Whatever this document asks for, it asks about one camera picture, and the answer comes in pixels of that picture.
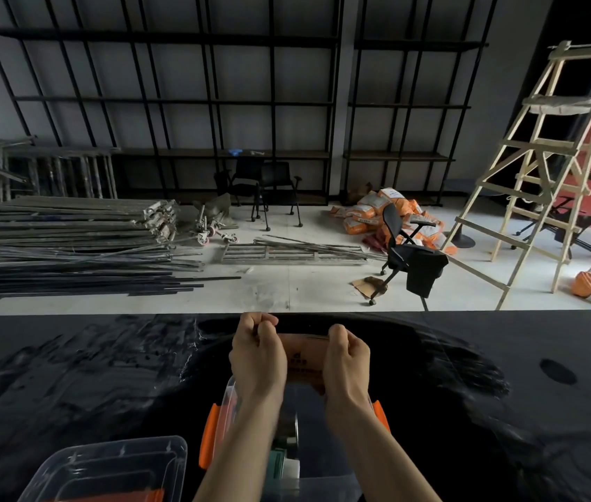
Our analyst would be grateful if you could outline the flat metal grid frame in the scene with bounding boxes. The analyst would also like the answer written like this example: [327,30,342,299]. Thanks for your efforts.
[219,235,386,266]

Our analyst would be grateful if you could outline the clear storage box orange latches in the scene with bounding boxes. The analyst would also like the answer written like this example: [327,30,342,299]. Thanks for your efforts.
[199,375,391,502]

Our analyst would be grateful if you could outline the black cloth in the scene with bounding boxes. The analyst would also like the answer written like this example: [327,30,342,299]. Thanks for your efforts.
[405,248,449,299]

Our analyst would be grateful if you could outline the clear plastic box lid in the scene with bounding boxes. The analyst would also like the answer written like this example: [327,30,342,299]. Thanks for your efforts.
[17,436,188,502]

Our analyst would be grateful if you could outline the brown cardboard box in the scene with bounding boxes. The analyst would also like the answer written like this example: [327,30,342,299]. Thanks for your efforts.
[347,183,376,205]

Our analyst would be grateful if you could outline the person's left hand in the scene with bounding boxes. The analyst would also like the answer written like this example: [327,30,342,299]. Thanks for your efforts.
[229,312,289,401]

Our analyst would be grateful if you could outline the person's right hand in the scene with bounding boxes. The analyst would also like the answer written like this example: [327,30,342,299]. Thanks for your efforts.
[322,324,373,413]

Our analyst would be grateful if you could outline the person's left forearm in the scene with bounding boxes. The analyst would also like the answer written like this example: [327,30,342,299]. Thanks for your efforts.
[193,392,289,502]

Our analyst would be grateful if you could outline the grey metal scaffold frames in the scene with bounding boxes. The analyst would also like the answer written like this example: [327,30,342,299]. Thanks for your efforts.
[0,136,121,205]

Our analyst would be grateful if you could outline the pile of black rods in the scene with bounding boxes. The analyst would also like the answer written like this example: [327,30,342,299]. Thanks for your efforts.
[0,243,242,302]

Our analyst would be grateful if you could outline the stack of metal planks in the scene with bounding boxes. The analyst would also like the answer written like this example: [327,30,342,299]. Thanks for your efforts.
[0,196,179,247]

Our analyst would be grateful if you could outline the pile of orange sacks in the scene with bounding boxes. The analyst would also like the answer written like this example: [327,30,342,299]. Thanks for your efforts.
[329,188,458,256]

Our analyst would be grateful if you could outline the wooden step ladder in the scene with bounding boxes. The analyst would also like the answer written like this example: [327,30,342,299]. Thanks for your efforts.
[439,33,591,311]

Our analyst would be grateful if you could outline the brown cardboard piece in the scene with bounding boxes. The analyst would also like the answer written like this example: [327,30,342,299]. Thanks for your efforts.
[350,276,388,299]

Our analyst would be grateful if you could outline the black swivel office chair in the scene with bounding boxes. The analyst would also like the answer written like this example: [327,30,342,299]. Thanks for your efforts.
[369,203,450,312]

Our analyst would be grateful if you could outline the orange brown packet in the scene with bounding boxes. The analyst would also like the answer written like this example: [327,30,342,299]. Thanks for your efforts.
[275,333,331,396]

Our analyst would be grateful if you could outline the round black table base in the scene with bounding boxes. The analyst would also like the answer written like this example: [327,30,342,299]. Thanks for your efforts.
[444,218,477,250]

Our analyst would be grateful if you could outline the wide black metal shelving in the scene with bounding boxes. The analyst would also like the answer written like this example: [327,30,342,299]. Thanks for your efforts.
[0,0,344,205]

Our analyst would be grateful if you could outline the green white packet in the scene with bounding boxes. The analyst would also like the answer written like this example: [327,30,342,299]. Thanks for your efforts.
[268,438,301,482]

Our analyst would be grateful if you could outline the toppled black chair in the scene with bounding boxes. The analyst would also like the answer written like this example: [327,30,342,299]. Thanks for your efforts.
[510,196,591,251]

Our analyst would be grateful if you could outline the person's right forearm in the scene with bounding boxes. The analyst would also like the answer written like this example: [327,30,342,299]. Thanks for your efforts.
[324,397,443,502]

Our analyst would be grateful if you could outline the caster wheel assembly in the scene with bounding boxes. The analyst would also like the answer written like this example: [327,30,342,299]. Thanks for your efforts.
[191,195,239,246]

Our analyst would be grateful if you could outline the narrow black metal shelving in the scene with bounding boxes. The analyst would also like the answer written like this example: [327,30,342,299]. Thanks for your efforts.
[343,0,500,207]

